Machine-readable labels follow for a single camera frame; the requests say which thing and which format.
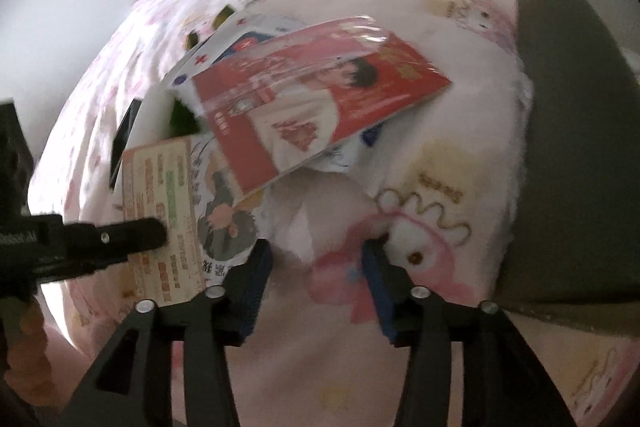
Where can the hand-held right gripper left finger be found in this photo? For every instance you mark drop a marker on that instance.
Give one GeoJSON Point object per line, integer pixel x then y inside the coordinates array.
{"type": "Point", "coordinates": [255, 289]}

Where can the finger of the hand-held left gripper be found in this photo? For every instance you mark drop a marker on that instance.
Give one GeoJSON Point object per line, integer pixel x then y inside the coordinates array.
{"type": "Point", "coordinates": [120, 234]}
{"type": "Point", "coordinates": [85, 268]}

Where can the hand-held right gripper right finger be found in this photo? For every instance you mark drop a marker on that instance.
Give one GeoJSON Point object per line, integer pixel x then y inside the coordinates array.
{"type": "Point", "coordinates": [380, 294]}

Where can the yellow coupon card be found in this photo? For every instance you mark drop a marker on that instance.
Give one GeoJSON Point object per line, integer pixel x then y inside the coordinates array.
{"type": "Point", "coordinates": [165, 187]}

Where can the cartoon figure sticker card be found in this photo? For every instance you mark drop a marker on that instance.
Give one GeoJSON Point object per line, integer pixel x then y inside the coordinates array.
{"type": "Point", "coordinates": [227, 217]}

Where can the red photo card packet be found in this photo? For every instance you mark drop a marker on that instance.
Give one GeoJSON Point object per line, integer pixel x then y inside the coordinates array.
{"type": "Point", "coordinates": [310, 102]}

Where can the white blue wet wipes pack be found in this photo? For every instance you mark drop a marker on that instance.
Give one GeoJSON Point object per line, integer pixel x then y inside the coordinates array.
{"type": "Point", "coordinates": [240, 42]}

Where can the person's left hand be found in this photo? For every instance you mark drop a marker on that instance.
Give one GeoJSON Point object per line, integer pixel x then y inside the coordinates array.
{"type": "Point", "coordinates": [32, 352]}

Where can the white box with black face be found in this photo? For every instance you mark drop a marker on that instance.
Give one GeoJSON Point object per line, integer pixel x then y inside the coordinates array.
{"type": "Point", "coordinates": [135, 142]}

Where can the yellow green snack packet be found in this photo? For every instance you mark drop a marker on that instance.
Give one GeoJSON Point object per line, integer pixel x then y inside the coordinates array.
{"type": "Point", "coordinates": [210, 27]}

